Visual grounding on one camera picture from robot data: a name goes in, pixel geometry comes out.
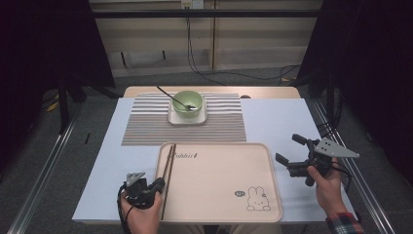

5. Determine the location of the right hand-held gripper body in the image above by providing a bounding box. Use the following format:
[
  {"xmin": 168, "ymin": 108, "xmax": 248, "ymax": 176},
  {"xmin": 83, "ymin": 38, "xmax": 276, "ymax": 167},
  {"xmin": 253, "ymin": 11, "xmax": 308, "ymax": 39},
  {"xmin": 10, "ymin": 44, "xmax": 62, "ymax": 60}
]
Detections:
[{"xmin": 288, "ymin": 136, "xmax": 360, "ymax": 188}]

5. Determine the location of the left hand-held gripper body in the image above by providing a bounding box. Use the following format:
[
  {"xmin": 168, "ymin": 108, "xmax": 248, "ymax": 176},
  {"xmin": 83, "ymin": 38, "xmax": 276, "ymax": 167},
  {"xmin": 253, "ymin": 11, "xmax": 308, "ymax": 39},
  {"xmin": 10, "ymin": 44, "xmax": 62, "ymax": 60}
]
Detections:
[{"xmin": 125, "ymin": 171, "xmax": 164, "ymax": 210}]

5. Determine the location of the beige tray with rabbit print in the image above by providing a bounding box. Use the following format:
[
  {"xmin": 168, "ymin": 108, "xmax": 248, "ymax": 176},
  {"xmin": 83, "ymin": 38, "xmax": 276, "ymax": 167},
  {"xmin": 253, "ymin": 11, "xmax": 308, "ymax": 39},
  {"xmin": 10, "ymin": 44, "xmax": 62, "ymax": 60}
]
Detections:
[{"xmin": 148, "ymin": 141, "xmax": 283, "ymax": 224}]

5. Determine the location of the white square plate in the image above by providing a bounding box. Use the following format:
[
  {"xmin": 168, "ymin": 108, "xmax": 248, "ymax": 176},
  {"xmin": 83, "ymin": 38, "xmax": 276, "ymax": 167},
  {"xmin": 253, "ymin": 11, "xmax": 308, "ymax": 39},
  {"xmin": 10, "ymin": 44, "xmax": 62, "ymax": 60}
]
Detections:
[{"xmin": 167, "ymin": 97, "xmax": 207, "ymax": 126}]

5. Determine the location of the metal spoon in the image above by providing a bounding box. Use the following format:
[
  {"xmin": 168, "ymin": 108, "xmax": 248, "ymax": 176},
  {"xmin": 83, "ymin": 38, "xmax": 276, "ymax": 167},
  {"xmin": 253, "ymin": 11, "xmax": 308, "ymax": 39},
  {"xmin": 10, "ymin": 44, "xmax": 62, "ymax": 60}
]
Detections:
[{"xmin": 156, "ymin": 86, "xmax": 198, "ymax": 111}]

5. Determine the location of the green bowl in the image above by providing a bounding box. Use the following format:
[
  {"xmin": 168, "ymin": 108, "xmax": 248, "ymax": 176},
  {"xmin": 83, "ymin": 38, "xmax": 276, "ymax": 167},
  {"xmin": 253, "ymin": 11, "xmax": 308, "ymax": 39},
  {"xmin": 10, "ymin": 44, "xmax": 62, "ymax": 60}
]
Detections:
[{"xmin": 170, "ymin": 90, "xmax": 205, "ymax": 119}]

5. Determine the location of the person's left hand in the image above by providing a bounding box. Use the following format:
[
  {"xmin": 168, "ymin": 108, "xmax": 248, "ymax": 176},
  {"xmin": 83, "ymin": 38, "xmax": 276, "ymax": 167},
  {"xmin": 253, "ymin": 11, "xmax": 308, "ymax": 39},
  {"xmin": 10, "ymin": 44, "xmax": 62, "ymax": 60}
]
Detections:
[{"xmin": 120, "ymin": 189, "xmax": 164, "ymax": 234}]

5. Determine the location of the person's right hand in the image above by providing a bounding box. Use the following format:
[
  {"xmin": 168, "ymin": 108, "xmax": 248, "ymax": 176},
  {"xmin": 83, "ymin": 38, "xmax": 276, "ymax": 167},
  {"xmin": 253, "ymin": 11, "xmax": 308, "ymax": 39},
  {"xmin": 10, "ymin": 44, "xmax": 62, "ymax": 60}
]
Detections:
[{"xmin": 306, "ymin": 157, "xmax": 348, "ymax": 215}]

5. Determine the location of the white table cover sheet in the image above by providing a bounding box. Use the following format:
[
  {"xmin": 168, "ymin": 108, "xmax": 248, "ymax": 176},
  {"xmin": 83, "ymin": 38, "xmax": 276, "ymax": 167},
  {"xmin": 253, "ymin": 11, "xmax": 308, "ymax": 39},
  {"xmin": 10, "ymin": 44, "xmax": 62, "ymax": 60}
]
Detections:
[{"xmin": 71, "ymin": 97, "xmax": 358, "ymax": 224}]

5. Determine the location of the black metal stand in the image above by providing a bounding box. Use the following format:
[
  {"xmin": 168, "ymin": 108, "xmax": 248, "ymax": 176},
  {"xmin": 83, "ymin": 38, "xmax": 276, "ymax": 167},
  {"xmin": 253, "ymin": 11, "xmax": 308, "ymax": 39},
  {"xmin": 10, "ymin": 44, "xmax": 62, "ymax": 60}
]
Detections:
[
  {"xmin": 57, "ymin": 73, "xmax": 121, "ymax": 134},
  {"xmin": 325, "ymin": 69, "xmax": 336, "ymax": 126}
]

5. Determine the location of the wooden table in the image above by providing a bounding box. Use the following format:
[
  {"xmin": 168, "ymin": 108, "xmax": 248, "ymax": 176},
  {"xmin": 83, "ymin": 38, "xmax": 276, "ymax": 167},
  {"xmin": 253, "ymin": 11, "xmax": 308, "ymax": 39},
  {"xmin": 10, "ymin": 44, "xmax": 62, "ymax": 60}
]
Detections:
[{"xmin": 123, "ymin": 85, "xmax": 302, "ymax": 99}]

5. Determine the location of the striped placemat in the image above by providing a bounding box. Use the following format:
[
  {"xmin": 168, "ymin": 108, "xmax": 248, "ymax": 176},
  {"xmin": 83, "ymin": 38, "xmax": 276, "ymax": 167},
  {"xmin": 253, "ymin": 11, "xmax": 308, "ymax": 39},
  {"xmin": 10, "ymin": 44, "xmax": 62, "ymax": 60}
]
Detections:
[{"xmin": 121, "ymin": 93, "xmax": 247, "ymax": 146}]

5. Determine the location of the black curtain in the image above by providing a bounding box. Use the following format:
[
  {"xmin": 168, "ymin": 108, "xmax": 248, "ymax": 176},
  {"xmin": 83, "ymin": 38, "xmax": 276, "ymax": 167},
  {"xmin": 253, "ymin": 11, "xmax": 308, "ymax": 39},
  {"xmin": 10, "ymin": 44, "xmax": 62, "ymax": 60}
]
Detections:
[
  {"xmin": 0, "ymin": 0, "xmax": 115, "ymax": 170},
  {"xmin": 296, "ymin": 0, "xmax": 413, "ymax": 186}
]

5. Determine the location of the black crossbar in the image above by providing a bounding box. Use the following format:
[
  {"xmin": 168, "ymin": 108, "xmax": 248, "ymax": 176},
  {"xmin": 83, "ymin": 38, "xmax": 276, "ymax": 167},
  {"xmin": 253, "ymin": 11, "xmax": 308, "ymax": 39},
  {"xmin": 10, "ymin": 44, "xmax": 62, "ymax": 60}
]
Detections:
[{"xmin": 92, "ymin": 9, "xmax": 322, "ymax": 19}]

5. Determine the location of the left hand-held gripper cable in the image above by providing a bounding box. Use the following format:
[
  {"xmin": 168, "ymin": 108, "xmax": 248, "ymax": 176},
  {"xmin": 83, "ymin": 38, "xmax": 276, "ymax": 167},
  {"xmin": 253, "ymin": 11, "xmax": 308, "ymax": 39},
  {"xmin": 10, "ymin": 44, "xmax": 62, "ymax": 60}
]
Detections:
[{"xmin": 116, "ymin": 182, "xmax": 134, "ymax": 234}]

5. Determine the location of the hand-held gripper cable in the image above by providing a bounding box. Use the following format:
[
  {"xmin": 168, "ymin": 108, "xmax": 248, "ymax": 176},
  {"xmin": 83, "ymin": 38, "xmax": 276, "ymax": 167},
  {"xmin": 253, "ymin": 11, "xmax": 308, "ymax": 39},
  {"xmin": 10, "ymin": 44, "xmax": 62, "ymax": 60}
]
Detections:
[
  {"xmin": 332, "ymin": 160, "xmax": 354, "ymax": 193},
  {"xmin": 116, "ymin": 182, "xmax": 134, "ymax": 234}
]

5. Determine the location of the right hand-held gripper cable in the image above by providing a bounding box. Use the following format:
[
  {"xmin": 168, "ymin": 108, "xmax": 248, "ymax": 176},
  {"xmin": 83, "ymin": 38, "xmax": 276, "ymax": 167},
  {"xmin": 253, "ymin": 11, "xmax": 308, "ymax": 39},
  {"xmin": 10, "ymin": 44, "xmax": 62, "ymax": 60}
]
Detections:
[{"xmin": 332, "ymin": 160, "xmax": 354, "ymax": 193}]

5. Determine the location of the metal floor rail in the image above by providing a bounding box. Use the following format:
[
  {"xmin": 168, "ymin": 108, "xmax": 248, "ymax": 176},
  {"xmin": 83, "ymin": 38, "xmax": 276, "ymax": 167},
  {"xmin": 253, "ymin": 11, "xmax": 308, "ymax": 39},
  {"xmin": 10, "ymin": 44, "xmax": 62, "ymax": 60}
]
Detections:
[
  {"xmin": 313, "ymin": 99, "xmax": 396, "ymax": 234},
  {"xmin": 6, "ymin": 103, "xmax": 82, "ymax": 234}
]

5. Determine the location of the black hanging cable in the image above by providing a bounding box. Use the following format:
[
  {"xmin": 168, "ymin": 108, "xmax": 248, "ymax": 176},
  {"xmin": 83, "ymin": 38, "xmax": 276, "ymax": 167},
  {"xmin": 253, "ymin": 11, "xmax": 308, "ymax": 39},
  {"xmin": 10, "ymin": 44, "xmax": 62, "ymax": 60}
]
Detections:
[{"xmin": 185, "ymin": 7, "xmax": 301, "ymax": 86}]

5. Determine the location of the white wall outlet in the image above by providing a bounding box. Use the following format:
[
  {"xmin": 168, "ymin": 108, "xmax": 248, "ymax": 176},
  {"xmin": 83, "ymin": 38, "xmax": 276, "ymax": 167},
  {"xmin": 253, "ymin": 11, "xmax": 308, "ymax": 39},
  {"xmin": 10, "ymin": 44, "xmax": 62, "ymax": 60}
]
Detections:
[{"xmin": 180, "ymin": 0, "xmax": 205, "ymax": 10}]

